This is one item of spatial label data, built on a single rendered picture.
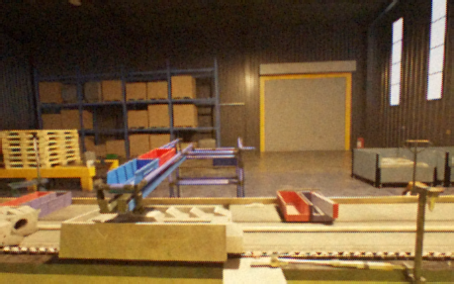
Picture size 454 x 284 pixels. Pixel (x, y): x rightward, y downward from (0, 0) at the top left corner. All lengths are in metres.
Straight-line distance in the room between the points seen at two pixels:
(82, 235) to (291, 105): 11.37
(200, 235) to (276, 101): 10.89
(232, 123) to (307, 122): 4.66
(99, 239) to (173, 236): 0.44
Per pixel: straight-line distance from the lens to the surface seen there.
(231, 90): 11.53
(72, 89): 13.92
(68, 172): 6.13
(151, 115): 10.95
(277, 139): 11.54
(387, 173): 5.65
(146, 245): 1.22
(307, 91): 12.26
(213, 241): 1.10
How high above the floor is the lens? 1.53
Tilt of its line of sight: 4 degrees down
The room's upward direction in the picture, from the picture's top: 2 degrees counter-clockwise
